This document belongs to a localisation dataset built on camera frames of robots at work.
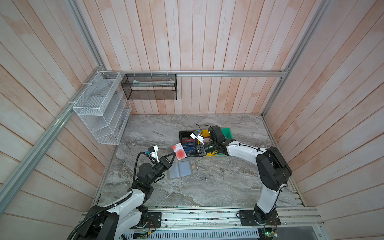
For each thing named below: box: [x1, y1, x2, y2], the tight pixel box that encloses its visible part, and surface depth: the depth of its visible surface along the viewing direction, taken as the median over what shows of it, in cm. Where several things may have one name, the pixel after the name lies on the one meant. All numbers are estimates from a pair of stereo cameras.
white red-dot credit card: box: [172, 142, 187, 161], surface depth 81 cm
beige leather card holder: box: [168, 160, 192, 179], surface depth 92 cm
